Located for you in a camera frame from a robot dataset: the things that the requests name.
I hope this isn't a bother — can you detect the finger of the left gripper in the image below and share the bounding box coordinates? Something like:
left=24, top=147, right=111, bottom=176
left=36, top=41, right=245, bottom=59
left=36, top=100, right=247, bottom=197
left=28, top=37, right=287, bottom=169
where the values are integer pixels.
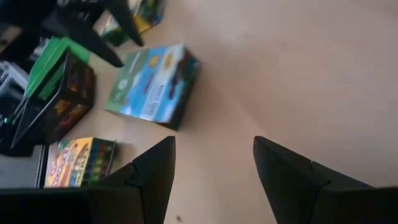
left=102, top=0, right=144, bottom=47
left=43, top=9, right=124, bottom=68

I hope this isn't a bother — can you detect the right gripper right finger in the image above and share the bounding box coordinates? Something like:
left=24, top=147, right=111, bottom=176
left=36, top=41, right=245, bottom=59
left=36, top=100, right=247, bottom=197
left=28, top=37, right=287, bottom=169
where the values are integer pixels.
left=252, top=135, right=379, bottom=224

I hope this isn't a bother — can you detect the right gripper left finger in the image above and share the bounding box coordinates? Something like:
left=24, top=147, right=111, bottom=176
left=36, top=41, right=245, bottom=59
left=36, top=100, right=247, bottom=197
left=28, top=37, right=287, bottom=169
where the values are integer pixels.
left=90, top=135, right=177, bottom=224

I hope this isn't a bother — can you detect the green plastic basket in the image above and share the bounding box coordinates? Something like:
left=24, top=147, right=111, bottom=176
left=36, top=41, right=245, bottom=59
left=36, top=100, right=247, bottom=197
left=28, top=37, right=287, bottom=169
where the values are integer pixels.
left=23, top=35, right=91, bottom=102

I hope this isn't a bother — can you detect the black plastic basket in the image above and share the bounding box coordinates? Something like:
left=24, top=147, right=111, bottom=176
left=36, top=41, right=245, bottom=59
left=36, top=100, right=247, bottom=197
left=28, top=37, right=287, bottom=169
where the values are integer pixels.
left=9, top=51, right=96, bottom=150

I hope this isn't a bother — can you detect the black aluminium table frame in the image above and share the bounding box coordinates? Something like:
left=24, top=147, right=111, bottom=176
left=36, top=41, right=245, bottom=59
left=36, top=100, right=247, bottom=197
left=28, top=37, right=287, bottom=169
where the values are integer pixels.
left=35, top=144, right=50, bottom=189

